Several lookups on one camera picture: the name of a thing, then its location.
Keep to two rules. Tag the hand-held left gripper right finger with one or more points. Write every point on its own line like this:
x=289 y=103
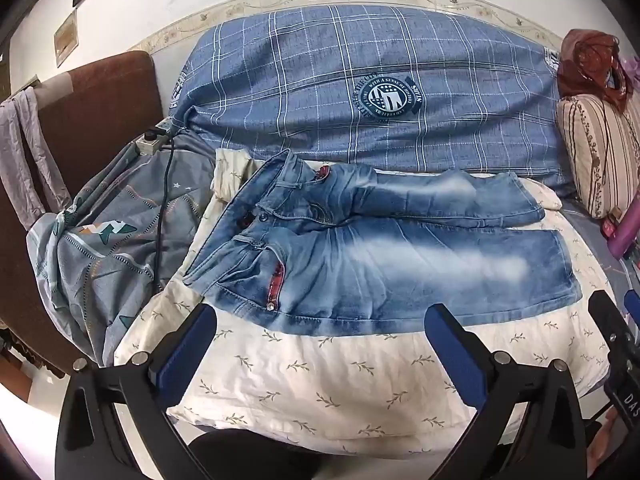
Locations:
x=456 y=357

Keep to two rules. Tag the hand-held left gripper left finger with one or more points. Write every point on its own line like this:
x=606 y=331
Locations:
x=186 y=355

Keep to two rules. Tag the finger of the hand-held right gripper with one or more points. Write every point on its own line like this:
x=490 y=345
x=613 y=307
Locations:
x=605 y=315
x=634 y=306

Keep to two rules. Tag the blue denim pants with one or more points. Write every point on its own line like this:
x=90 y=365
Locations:
x=350 y=270

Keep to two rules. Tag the purple bottle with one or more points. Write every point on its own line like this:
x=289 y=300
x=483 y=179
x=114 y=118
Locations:
x=629 y=242

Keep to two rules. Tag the grey printed blanket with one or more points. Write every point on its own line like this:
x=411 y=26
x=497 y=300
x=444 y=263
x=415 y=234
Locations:
x=115 y=265

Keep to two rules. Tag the striped beige pillow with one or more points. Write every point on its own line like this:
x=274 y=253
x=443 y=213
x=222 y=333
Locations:
x=600 y=155

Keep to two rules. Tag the beige power strip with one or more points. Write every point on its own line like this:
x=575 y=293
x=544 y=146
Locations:
x=149 y=146

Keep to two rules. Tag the purple cloth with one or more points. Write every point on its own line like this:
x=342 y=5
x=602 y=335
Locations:
x=632 y=70

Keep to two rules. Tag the brown patterned scarf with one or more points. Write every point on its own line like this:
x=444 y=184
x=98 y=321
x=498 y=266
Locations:
x=590 y=60

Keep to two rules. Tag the grey hanging cloth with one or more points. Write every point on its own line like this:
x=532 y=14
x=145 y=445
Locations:
x=25 y=160

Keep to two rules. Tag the brown upholstered headboard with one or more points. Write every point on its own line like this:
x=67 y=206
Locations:
x=100 y=110

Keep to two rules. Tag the blue plaid blanket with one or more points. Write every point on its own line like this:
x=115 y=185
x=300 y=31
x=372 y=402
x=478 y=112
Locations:
x=310 y=85

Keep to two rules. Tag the small wall picture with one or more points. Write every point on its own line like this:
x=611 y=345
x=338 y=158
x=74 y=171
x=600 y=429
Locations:
x=65 y=37

